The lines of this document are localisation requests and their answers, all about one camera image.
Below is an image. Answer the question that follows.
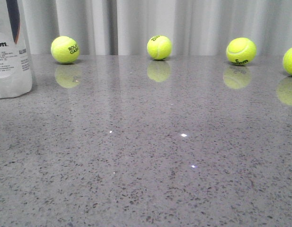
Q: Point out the white plastic tennis ball can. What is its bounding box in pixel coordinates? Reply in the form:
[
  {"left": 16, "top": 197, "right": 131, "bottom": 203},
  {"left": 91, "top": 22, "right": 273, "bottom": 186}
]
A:
[{"left": 0, "top": 0, "right": 33, "bottom": 99}]

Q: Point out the tennis ball with Roland Garros print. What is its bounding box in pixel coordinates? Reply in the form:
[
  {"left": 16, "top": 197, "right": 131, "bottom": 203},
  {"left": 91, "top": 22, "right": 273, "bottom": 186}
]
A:
[{"left": 51, "top": 36, "right": 80, "bottom": 64}]

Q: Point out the middle yellow tennis ball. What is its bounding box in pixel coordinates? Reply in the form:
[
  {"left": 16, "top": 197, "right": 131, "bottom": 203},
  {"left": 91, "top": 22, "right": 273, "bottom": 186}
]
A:
[{"left": 147, "top": 35, "right": 172, "bottom": 60}]

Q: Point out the far right yellow tennis ball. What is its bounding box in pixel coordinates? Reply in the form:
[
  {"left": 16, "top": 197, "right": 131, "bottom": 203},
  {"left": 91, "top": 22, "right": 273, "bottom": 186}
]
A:
[{"left": 283, "top": 48, "right": 292, "bottom": 75}]

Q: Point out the yellow tennis ball Wilson logo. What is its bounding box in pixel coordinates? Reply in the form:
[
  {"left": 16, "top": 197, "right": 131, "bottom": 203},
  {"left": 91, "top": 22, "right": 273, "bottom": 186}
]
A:
[{"left": 226, "top": 37, "right": 257, "bottom": 65}]

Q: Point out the grey pleated curtain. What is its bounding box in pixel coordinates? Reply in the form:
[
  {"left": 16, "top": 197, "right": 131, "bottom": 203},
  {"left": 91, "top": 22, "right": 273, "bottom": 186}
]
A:
[{"left": 22, "top": 0, "right": 292, "bottom": 55}]

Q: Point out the yellow tennis ball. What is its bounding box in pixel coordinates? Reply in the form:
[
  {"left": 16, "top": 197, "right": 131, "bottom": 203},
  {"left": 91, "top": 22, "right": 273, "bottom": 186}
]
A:
[
  {"left": 283, "top": 48, "right": 292, "bottom": 75},
  {"left": 147, "top": 35, "right": 172, "bottom": 60}
]

